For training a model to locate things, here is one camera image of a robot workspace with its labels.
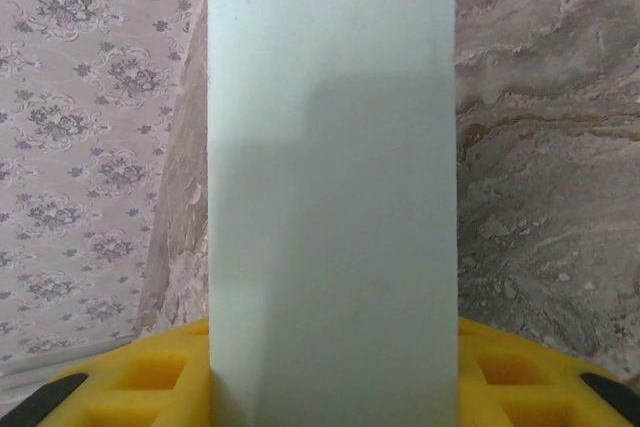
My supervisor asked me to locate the light blue paper box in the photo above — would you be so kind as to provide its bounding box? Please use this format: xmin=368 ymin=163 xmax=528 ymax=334
xmin=204 ymin=0 xmax=460 ymax=427

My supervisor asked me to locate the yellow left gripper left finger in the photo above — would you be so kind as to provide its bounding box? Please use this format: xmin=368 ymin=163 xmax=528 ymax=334
xmin=0 ymin=316 xmax=214 ymax=427

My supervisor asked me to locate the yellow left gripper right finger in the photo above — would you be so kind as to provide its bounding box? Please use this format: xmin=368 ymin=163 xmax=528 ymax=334
xmin=455 ymin=316 xmax=640 ymax=427

